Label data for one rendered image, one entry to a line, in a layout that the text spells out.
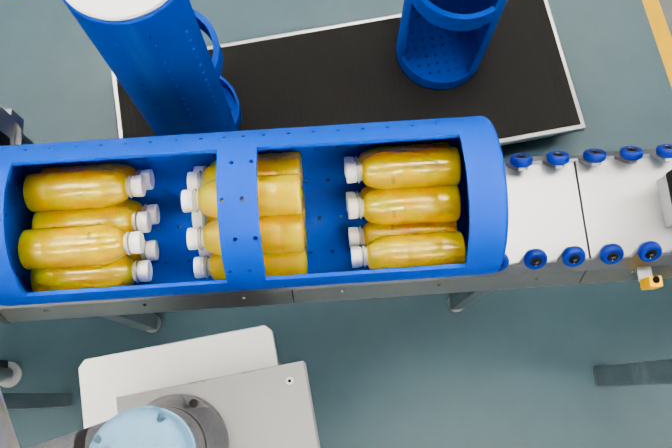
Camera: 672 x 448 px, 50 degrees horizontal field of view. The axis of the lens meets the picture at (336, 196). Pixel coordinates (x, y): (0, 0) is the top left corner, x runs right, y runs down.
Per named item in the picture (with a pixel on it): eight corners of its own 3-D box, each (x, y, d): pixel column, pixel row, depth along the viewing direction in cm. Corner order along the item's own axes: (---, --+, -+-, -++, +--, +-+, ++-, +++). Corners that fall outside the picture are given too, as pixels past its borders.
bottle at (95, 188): (25, 216, 126) (131, 209, 127) (19, 176, 125) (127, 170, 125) (40, 207, 133) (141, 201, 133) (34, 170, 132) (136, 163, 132)
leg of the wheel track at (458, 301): (465, 311, 233) (510, 282, 173) (447, 312, 233) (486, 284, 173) (463, 293, 235) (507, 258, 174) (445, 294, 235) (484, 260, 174)
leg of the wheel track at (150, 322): (161, 332, 232) (99, 310, 171) (143, 333, 231) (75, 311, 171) (161, 313, 233) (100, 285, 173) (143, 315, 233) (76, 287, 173)
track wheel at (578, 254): (588, 250, 138) (585, 244, 140) (565, 252, 138) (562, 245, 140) (584, 268, 141) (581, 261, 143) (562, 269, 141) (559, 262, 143)
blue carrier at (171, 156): (484, 289, 139) (519, 248, 112) (28, 319, 137) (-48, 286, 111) (465, 153, 149) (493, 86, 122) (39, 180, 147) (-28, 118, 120)
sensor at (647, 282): (654, 289, 145) (664, 286, 141) (640, 290, 145) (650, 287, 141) (647, 252, 147) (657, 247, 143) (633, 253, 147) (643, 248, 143)
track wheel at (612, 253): (627, 248, 138) (623, 241, 140) (604, 249, 138) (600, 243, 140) (622, 265, 141) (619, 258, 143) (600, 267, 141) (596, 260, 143)
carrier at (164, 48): (208, 175, 230) (258, 105, 236) (134, 48, 146) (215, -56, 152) (136, 129, 234) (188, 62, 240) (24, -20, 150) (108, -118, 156)
